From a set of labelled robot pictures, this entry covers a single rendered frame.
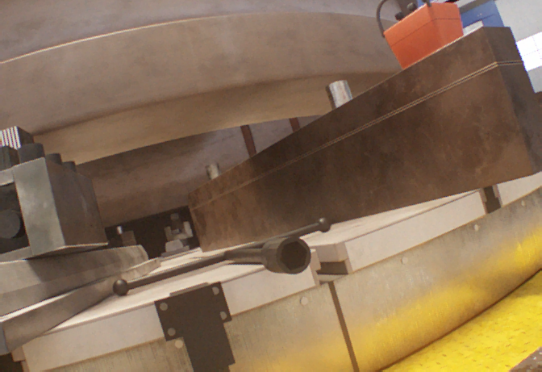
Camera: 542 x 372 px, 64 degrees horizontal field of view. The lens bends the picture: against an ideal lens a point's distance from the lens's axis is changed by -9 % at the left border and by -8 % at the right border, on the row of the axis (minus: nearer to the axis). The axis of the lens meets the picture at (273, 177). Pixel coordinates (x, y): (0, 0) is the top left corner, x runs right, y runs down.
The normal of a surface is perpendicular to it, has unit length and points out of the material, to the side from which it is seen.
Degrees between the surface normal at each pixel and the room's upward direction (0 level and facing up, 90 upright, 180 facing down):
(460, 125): 90
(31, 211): 90
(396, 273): 90
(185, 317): 90
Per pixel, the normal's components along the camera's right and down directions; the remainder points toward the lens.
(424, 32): -0.79, 0.32
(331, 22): 0.54, -0.23
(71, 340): 0.16, -0.13
